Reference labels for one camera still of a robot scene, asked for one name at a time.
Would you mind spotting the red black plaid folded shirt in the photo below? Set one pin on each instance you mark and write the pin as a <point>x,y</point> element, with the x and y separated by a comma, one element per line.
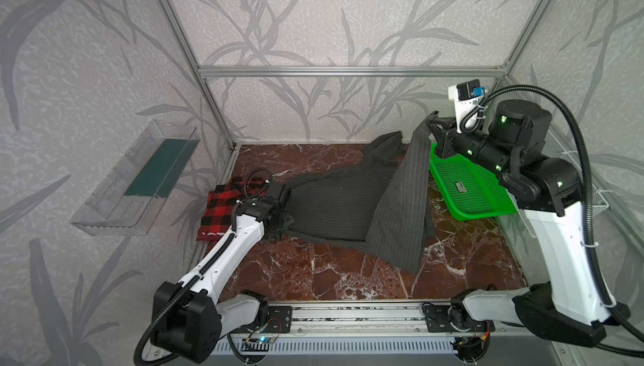
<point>216,219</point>

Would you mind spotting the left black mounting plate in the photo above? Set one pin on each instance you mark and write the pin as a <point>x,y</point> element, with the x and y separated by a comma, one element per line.
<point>278,320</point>

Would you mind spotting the black mounting plate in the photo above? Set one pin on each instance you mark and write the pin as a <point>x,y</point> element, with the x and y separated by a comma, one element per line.
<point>436,317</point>
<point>278,320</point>

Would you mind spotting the aluminium horizontal frame bar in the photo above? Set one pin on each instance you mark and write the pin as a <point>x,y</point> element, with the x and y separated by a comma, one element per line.
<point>211,72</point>

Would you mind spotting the grey pinstriped long sleeve shirt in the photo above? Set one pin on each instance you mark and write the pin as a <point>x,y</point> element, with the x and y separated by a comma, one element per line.
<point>378,206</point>

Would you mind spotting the white wire mesh basket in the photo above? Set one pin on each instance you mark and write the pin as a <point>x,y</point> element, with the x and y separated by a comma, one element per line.
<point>557,146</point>

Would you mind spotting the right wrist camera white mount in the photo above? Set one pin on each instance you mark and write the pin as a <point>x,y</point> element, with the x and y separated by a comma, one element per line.
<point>465,97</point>

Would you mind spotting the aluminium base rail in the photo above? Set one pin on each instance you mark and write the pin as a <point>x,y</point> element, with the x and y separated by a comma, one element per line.
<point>352,318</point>

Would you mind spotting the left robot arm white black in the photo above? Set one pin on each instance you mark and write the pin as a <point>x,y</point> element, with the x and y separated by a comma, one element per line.
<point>205,283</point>

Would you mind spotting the clear plastic wall tray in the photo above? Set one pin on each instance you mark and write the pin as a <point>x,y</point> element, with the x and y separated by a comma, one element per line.
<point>132,195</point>

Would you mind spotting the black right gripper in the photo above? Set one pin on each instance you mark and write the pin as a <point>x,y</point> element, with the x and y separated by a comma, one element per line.
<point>442,134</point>

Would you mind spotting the green plastic basket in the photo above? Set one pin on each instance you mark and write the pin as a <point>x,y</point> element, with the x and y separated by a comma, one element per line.
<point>470,192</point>

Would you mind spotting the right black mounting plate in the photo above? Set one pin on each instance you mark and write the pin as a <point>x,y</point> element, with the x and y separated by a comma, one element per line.
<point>436,317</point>

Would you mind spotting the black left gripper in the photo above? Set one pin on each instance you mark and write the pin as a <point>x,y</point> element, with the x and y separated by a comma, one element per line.
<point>281,202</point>

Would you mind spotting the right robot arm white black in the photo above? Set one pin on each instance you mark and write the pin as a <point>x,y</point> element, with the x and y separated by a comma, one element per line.
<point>567,308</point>

